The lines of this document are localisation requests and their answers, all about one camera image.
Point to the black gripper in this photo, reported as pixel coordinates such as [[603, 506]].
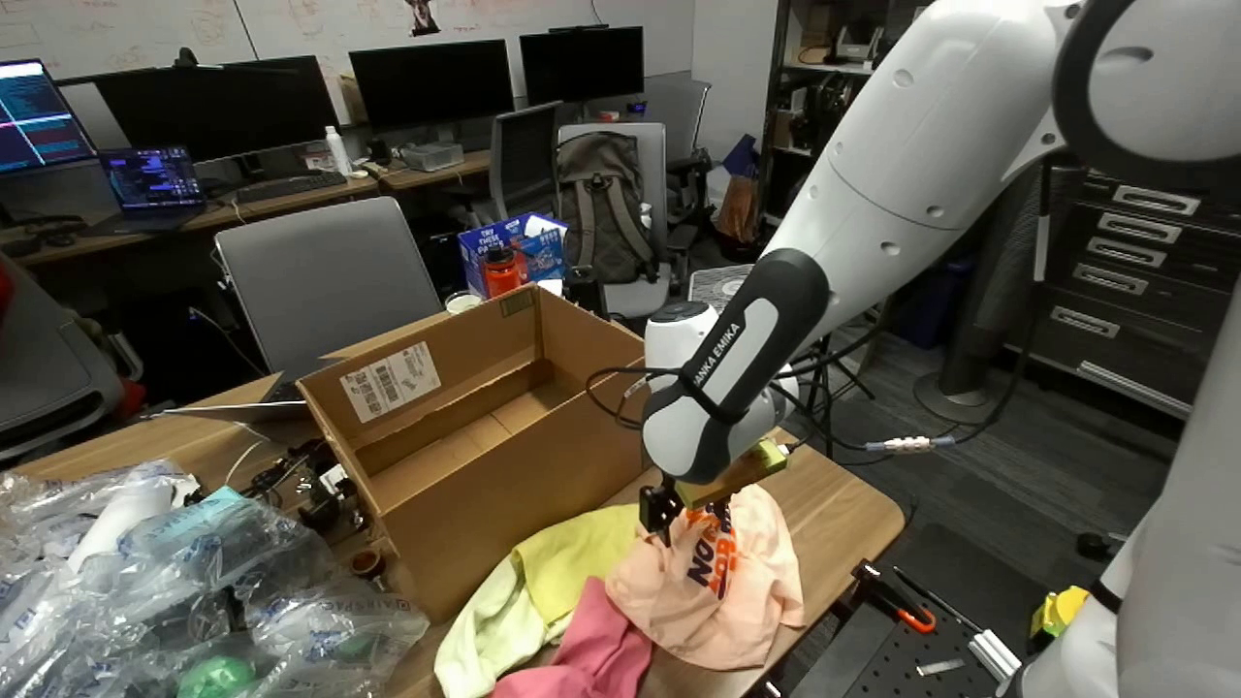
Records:
[[661, 506]]

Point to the peach printed cloth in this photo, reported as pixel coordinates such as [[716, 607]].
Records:
[[720, 587]]

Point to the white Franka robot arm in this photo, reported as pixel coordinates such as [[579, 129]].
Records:
[[972, 99]]

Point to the pink cloth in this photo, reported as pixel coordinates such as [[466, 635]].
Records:
[[598, 657]]

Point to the yellow-green cloth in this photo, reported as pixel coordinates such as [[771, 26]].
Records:
[[527, 598]]

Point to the open cardboard box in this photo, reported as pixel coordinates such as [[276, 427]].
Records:
[[469, 431]]

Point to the blue snack box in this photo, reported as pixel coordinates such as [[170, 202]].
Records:
[[537, 242]]

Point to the olive grey backpack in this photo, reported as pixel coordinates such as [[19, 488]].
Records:
[[598, 194]]

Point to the red water bottle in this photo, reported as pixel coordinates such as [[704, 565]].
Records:
[[502, 275]]

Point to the grey chair with backpack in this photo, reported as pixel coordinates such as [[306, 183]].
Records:
[[642, 297]]

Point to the grey office chair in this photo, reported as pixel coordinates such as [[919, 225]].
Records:
[[328, 276]]

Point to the right black monitor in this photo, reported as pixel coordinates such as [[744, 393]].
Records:
[[581, 64]]

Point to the black monitor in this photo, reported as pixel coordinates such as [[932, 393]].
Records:
[[223, 110], [431, 85], [581, 64]]

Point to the middle black monitor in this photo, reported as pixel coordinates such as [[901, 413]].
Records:
[[431, 85]]

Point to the black drawer cabinet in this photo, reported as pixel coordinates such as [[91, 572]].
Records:
[[1136, 286]]

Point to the clear plastic bag pile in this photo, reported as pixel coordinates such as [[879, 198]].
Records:
[[130, 587]]

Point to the open laptop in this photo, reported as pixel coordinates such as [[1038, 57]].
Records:
[[153, 180]]

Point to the left black monitor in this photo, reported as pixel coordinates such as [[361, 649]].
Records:
[[223, 110]]

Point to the lit blue monitor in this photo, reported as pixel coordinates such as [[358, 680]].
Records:
[[36, 123]]

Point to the orange handled tool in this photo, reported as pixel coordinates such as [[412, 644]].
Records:
[[897, 603]]

